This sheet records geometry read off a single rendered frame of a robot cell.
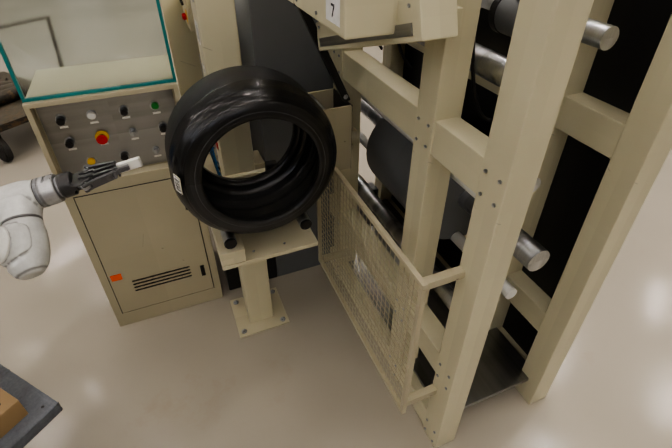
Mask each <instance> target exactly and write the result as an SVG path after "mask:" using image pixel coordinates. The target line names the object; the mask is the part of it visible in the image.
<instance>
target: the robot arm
mask: <svg viewBox="0 0 672 448"><path fill-rule="evenodd" d="M142 166H143V163H142V161H141V159H140V157H139V156H138V157H135V158H131V159H128V160H125V161H122V162H119V163H117V162H116V161H115V160H113V161H108V162H103V163H98V164H93V165H84V166H83V167H84V170H83V171H78V172H76V173H75V174H73V173H71V172H69V171H66V172H63V173H60V174H57V175H55V174H48V175H45V176H42V177H39V178H35V179H32V180H22V181H17V182H13V183H10V184H7V185H4V186H1V187H0V226H1V227H0V265H2V266H3V267H6V268H7V271H8V273H9V274H10V275H12V276H13V277H14V278H16V279H20V280H29V279H32V278H35V277H38V276H40V275H41V274H43V273H44V272H45V270H46V269H47V267H48V266H49V263H50V256H51V251H50V242H49V236H48V232H47V229H46V227H45V225H44V221H43V211H44V210H43V208H46V207H50V206H52V205H55V204H58V203H61V202H64V201H65V200H66V198H69V197H72V196H75V195H78V194H79V190H84V191H85V192H86V193H88V192H90V191H91V190H93V189H95V188H97V187H99V186H101V185H104V184H106V183H108V182H110V181H113V180H115V179H117V178H118V175H119V177H121V174H120V173H123V172H126V171H129V170H132V169H135V168H138V167H142Z"/></svg>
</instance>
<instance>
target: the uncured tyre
mask: <svg viewBox="0 0 672 448"><path fill-rule="evenodd" d="M259 119H280V120H284V121H288V122H291V123H292V124H293V131H292V138H291V141H290V144H289V147H288V149H287V150H286V152H285V154H284V155H283V156H282V158H281V159H280V160H279V161H278V162H277V163H276V164H275V165H274V166H272V167H271V168H270V169H268V170H267V171H265V172H263V173H261V174H258V175H255V176H252V177H248V178H238V179H236V178H227V177H222V176H219V175H217V174H214V173H212V172H211V171H209V170H208V169H206V168H205V167H204V163H205V160H206V158H207V156H208V154H209V152H210V150H211V149H212V147H213V146H214V145H215V144H216V142H217V141H218V140H219V139H220V138H221V137H222V136H224V135H225V134H226V133H227V132H229V131H230V130H232V129H234V128H235V127H237V126H239V125H241V124H244V123H247V122H250V121H254V120H259ZM165 151H166V157H167V162H168V167H169V172H170V177H171V181H172V185H173V188H174V190H175V192H176V194H177V196H178V198H179V199H180V201H181V202H182V204H183V205H184V206H185V207H186V208H187V209H188V211H189V212H190V213H191V214H192V215H193V216H195V217H196V218H197V219H198V220H200V221H201V222H203V223H205V224H206V225H208V226H210V227H213V228H215V229H218V230H221V231H225V232H230V233H238V234H251V233H260V232H265V231H269V230H272V229H276V228H278V227H281V226H283V225H285V224H288V223H290V222H291V221H293V220H295V219H296V218H298V217H299V216H301V215H302V214H304V213H305V212H306V211H307V210H308V209H310V208H311V207H312V206H313V205H314V204H315V203H316V202H317V200H318V199H319V198H320V197H321V195H322V194H323V193H324V191H325V189H326V188H327V186H328V184H329V182H330V180H331V178H332V175H333V172H334V169H335V164H336V156H337V147H336V140H335V135H334V131H333V128H332V125H331V123H330V121H329V119H328V117H327V115H326V113H325V112H324V111H323V109H322V108H321V107H320V106H319V105H318V104H317V102H316V101H315V100H314V99H313V98H312V97H311V96H310V95H309V94H308V93H307V91H306V90H305V89H304V88H303V87H302V86H301V85H300V84H299V83H297V82H296V81H295V80H294V79H292V78H291V77H289V76H287V75H285V74H284V73H281V72H279V71H276V70H274V69H270V68H266V67H261V66H252V65H242V66H233V67H228V68H224V69H221V70H218V71H215V72H213V73H211V74H209V75H207V76H205V77H203V78H202V79H200V80H199V81H197V82H196V83H195V84H193V85H192V86H191V87H190V88H189V89H188V90H187V91H186V92H185V93H184V94H183V96H182V97H181V98H180V99H179V101H178V102H177V104H176V106H175V107H174V109H173V111H172V113H171V115H170V118H169V121H168V124H167V128H166V133H165ZM173 173H174V174H175V175H176V176H177V177H179V178H180V181H181V187H182V193H183V195H181V194H180V193H179V192H178V191H176V189H175V183H174V178H173Z"/></svg>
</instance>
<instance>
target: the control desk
mask: <svg viewBox="0 0 672 448"><path fill-rule="evenodd" d="M179 99H180V94H179V89H178V84H177V82H171V83H163V84H156V85H149V86H141V87H134V88H127V89H119V90H112V91H105V92H97V93H90V94H83V95H75V96H68V97H61V98H53V99H46V100H39V101H31V102H24V103H23V104H22V107H23V109H24V111H25V113H26V116H27V118H28V120H29V122H30V125H31V127H32V129H33V131H34V134H35V136H36V138H37V140H38V143H39V145H40V147H41V149H42V152H43V154H44V156H45V158H46V161H47V163H48V165H49V167H50V170H51V172H52V174H55V175H57V174H60V173H63V172H66V171H69V172H71V173H73V174H75V173H76V172H78V171H83V170H84V167H83V166H84V165H93V164H98V163H103V162H108V161H113V160H115V161H116V162H117V163H119V162H122V161H125V160H128V159H131V158H135V157H138V156H139V157H140V159H141V161H142V163H143V166H142V167H138V168H135V169H132V170H129V171H126V172H123V173H120V174H121V177H119V175H118V178H117V179H115V180H113V181H110V182H108V183H106V184H104V185H101V186H99V187H97V188H95V189H93V190H91V191H90V192H88V193H86V192H85V191H84V190H79V194H78V195H75V196H72V197H69V198H66V200H65V203H66V205H67V208H68V210H69V212H70V214H71V217H72V219H73V221H74V223H75V226H76V228H77V230H78V232H79V235H80V237H81V239H82V242H83V244H84V246H85V248H86V251H87V253H88V255H89V257H90V260H91V262H92V264H93V266H94V269H95V271H96V273H97V275H98V278H99V280H100V282H101V284H102V287H103V289H104V291H105V293H106V296H107V298H108V300H109V303H110V305H111V307H112V309H113V312H114V314H115V316H116V318H117V321H118V323H119V325H120V326H125V325H128V324H132V323H135V322H138V321H142V320H145V319H149V318H152V317H156V316H159V315H163V314H166V313H169V312H173V311H176V310H180V309H183V308H187V307H190V306H194V305H197V304H200V303H204V302H207V301H211V300H214V299H218V298H221V297H223V292H222V287H221V283H220V278H219V274H218V269H217V264H216V260H215V255H214V250H213V246H212V241H211V237H210V232H209V227H208V225H206V224H205V223H203V222H201V221H200V220H198V219H197V218H196V217H195V216H193V215H192V214H191V213H190V212H189V211H188V209H187V208H186V207H185V206H184V205H183V204H182V202H181V201H180V199H179V198H178V196H177V194H176V192H175V190H174V188H173V185H172V181H171V177H170V172H169V167H168V162H167V157H166V151H165V133H166V128H167V124H168V121H169V118H170V115H171V113H172V111H173V109H174V107H175V106H176V104H177V102H178V101H179ZM117 274H121V276H122V278H123V279H122V280H118V281H114V282H112V280H111V278H110V276H113V275H117Z"/></svg>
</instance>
